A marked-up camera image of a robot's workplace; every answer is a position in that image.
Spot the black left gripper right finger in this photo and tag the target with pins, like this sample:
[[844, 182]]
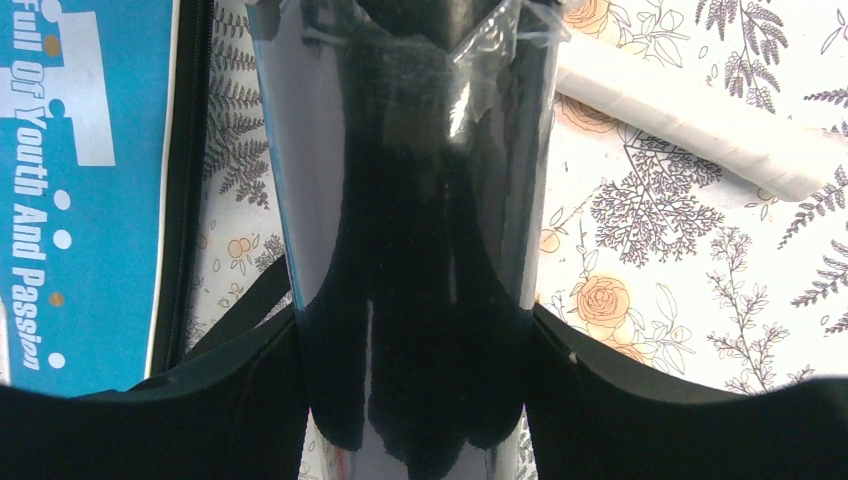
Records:
[[595, 413]]

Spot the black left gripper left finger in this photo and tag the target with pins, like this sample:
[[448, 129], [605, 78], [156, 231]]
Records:
[[238, 411]]

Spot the black shuttlecock tube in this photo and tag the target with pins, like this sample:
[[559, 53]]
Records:
[[409, 142]]

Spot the blue racket cover bag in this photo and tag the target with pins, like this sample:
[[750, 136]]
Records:
[[103, 126]]

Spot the floral patterned table mat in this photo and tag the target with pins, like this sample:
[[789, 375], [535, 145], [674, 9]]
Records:
[[663, 257]]

